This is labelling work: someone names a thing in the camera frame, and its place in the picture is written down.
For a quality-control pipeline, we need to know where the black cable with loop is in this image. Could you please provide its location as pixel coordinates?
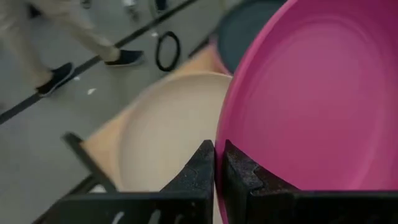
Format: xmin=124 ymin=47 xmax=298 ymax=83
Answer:
xmin=154 ymin=30 xmax=182 ymax=73

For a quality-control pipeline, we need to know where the dark grey plate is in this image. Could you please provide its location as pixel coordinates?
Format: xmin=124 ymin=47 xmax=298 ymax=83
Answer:
xmin=216 ymin=0 xmax=289 ymax=75

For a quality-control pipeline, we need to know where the beige plate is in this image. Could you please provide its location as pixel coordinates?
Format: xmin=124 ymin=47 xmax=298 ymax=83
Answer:
xmin=118 ymin=72 xmax=233 ymax=192

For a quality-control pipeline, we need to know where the magenta plate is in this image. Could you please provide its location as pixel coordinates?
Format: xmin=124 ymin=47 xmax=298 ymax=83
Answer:
xmin=214 ymin=0 xmax=398 ymax=224

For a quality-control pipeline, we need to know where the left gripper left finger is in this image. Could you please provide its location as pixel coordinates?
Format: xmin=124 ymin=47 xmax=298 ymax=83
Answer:
xmin=32 ymin=139 xmax=216 ymax=224

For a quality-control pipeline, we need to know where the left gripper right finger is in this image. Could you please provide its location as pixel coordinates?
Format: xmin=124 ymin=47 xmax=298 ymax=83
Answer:
xmin=224 ymin=139 xmax=398 ymax=224

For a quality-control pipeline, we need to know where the person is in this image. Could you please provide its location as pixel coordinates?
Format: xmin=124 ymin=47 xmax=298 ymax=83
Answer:
xmin=0 ymin=0 xmax=146 ymax=97

